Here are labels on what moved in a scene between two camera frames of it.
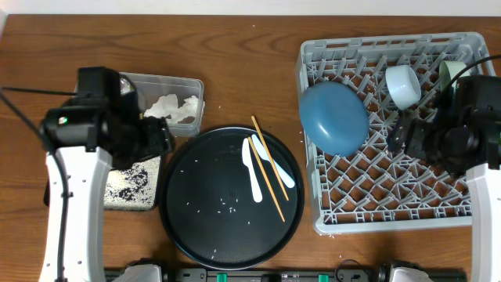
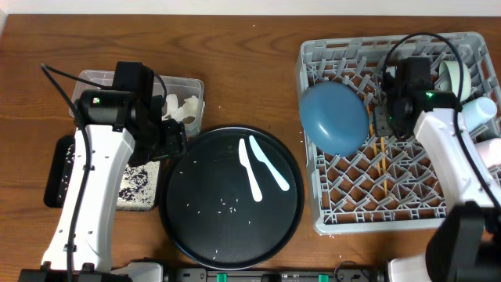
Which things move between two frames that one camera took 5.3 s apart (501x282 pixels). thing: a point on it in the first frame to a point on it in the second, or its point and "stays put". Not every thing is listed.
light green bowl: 448,70 stays put
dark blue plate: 334,118 stays put
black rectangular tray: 134,188 stays put
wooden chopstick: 264,173 to 374,138
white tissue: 189,109 stays put
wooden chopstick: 270,157 to 383,167
